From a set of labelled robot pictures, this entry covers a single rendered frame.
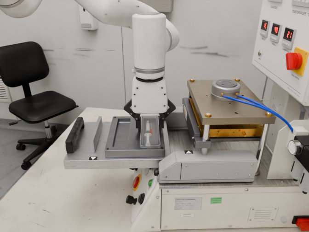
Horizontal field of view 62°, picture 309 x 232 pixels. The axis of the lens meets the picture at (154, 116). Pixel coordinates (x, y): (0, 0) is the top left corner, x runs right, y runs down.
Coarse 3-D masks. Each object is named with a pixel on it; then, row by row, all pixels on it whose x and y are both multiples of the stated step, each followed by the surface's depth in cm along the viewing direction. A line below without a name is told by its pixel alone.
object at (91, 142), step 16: (96, 128) 78; (80, 144) 77; (96, 144) 76; (64, 160) 70; (80, 160) 70; (96, 160) 70; (112, 160) 71; (128, 160) 71; (144, 160) 71; (160, 160) 71
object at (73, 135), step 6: (78, 120) 82; (78, 126) 79; (84, 126) 86; (72, 132) 76; (78, 132) 79; (72, 138) 73; (66, 144) 72; (72, 144) 72; (66, 150) 73; (72, 150) 73
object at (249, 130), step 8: (192, 104) 81; (200, 128) 68; (216, 128) 68; (224, 128) 68; (232, 128) 68; (240, 128) 68; (248, 128) 68; (256, 128) 68; (200, 136) 69; (216, 136) 69; (224, 136) 69; (232, 136) 69; (240, 136) 69; (248, 136) 69; (256, 136) 70
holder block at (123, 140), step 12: (120, 120) 87; (132, 120) 85; (120, 132) 82; (132, 132) 79; (108, 144) 73; (120, 144) 76; (132, 144) 73; (108, 156) 71; (120, 156) 71; (132, 156) 71; (144, 156) 71; (156, 156) 72
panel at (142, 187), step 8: (144, 168) 87; (136, 176) 93; (144, 176) 83; (152, 176) 75; (144, 184) 80; (152, 184) 72; (136, 192) 85; (144, 192) 77; (144, 200) 74; (136, 208) 78; (136, 216) 75
